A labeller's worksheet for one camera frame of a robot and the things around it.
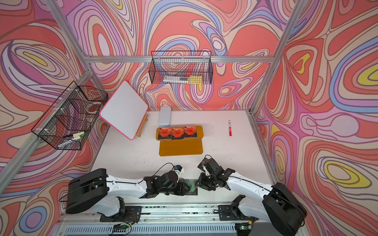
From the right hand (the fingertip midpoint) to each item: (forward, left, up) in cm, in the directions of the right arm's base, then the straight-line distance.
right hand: (198, 189), depth 81 cm
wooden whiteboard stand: (+50, +37, +5) cm, 62 cm away
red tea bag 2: (+29, +11, +14) cm, 34 cm away
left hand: (-2, +4, +3) cm, 6 cm away
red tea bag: (+29, +19, +15) cm, 38 cm away
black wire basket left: (+24, +66, +32) cm, 77 cm away
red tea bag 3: (+30, +3, +15) cm, 33 cm away
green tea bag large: (+3, +4, +1) cm, 5 cm away
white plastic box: (+56, +24, +1) cm, 61 cm away
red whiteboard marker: (+38, -26, 0) cm, 46 cm away
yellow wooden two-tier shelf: (+33, +11, 0) cm, 34 cm away
